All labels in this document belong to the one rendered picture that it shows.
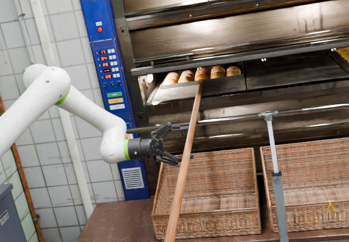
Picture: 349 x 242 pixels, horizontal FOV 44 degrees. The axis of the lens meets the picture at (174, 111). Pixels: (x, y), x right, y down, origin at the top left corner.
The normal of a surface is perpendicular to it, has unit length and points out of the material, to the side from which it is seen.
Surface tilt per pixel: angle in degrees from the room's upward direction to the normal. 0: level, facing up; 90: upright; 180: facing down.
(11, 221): 90
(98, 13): 90
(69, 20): 90
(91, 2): 90
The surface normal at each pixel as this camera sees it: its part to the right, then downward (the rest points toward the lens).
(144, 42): -0.18, -0.02
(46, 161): -0.12, 0.32
